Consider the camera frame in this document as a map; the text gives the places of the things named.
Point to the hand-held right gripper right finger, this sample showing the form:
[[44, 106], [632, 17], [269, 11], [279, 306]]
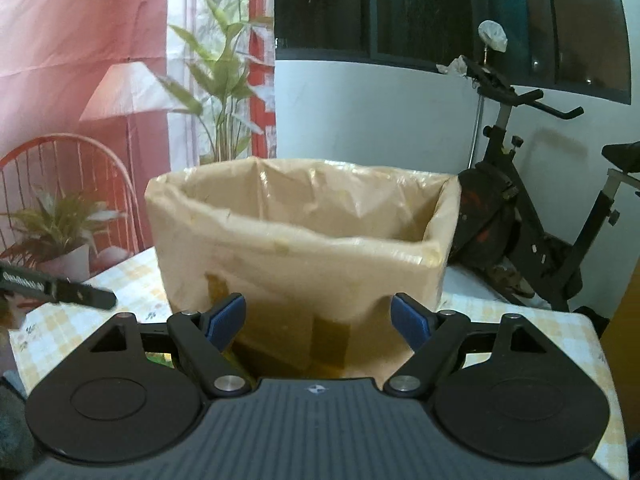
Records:
[[410, 322]]

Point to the brown wooden door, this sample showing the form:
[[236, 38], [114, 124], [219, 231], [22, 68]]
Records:
[[627, 310]]

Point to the white crumpled cloth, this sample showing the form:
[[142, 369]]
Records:
[[452, 66]]

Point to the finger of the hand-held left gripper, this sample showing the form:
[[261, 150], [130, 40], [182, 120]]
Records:
[[60, 290]]

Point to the dark cloth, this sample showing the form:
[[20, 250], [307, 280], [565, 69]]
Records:
[[12, 420]]

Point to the black office chair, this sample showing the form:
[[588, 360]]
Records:
[[525, 230]]

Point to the plastic-lined cardboard box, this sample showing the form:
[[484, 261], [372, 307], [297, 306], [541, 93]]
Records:
[[300, 270]]

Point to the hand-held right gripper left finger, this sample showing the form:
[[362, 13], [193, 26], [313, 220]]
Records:
[[227, 317]]

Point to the red printed wall poster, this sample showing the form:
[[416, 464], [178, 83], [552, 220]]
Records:
[[75, 25]]

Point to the dark glass window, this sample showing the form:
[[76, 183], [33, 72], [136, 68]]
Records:
[[425, 5]]

